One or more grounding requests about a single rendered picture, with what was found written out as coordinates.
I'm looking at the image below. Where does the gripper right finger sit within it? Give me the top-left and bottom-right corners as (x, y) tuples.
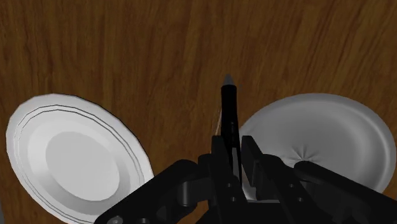
(240, 135), (397, 224)

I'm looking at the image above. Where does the white plate with grey rings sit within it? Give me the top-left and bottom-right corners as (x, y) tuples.
(5, 93), (155, 224)

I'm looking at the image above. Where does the plain white plate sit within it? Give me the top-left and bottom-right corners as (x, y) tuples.
(239, 93), (397, 202)

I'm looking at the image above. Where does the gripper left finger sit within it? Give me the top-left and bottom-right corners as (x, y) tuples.
(94, 135), (246, 224)

